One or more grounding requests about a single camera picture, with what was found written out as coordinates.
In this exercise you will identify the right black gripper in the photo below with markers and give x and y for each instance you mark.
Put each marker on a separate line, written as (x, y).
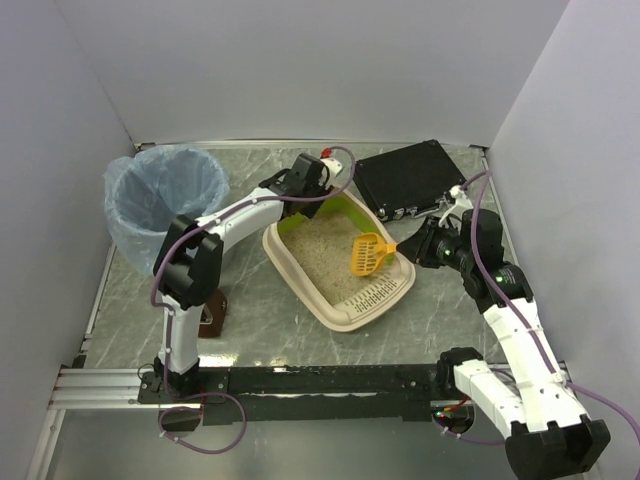
(425, 245)

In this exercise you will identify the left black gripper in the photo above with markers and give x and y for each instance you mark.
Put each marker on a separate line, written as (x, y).
(299, 208)

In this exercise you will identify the orange litter scoop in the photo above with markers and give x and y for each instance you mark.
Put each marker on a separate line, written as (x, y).
(368, 253)

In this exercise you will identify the beige green litter box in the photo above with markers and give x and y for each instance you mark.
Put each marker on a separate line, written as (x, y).
(314, 259)

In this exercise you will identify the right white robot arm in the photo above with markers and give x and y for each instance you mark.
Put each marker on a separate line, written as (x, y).
(547, 432)

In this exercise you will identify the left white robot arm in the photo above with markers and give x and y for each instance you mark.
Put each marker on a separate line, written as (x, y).
(188, 268)

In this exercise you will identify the black hard case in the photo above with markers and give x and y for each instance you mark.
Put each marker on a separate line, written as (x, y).
(407, 182)

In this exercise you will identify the trash bin with blue bag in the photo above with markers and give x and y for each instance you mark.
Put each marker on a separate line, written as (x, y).
(144, 193)

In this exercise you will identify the brown leather holder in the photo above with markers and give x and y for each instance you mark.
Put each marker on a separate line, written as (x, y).
(213, 316)

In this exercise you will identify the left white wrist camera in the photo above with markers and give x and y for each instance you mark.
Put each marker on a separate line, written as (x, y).
(333, 165)

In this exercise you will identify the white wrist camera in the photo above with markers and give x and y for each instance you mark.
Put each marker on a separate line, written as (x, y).
(457, 204)
(333, 165)

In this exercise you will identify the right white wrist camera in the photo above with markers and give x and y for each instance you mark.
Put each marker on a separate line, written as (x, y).
(457, 204)

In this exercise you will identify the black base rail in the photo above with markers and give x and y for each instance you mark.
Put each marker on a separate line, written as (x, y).
(225, 395)

